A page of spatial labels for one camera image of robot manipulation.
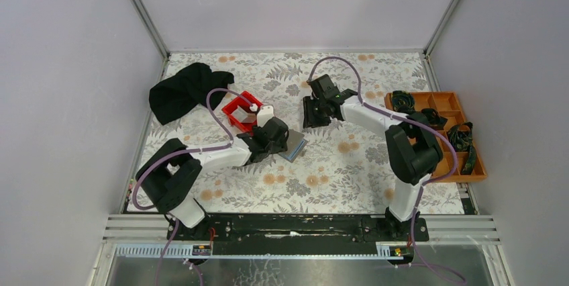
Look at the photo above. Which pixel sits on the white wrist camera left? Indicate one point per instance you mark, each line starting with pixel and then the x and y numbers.
pixel 264 114

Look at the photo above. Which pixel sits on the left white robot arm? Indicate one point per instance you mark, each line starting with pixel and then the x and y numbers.
pixel 167 178

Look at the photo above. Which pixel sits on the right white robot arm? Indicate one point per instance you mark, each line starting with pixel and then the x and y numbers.
pixel 413 149

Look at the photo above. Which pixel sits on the unrolled dark tie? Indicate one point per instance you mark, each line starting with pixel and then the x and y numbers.
pixel 461 139

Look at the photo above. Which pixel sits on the floral table mat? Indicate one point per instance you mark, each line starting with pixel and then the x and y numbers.
pixel 343 168

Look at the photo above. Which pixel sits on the grey card holder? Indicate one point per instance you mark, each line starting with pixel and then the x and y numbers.
pixel 295 144

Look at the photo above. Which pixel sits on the cards in red bin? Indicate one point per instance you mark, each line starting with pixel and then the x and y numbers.
pixel 243 116

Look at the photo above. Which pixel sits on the rolled dark tie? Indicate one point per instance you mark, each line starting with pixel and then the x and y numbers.
pixel 435 120
pixel 403 102

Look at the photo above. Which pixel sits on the red plastic bin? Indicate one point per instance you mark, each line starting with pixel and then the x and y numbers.
pixel 247 101

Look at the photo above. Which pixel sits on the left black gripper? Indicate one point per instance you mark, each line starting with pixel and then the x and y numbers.
pixel 280 147

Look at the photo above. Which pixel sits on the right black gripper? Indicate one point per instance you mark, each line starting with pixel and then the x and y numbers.
pixel 309 119

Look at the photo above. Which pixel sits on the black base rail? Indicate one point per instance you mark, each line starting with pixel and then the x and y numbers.
pixel 301 234

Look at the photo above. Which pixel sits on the black cloth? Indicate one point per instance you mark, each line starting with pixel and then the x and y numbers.
pixel 177 95

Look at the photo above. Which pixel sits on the wooden compartment tray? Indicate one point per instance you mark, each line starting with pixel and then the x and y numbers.
pixel 448 105

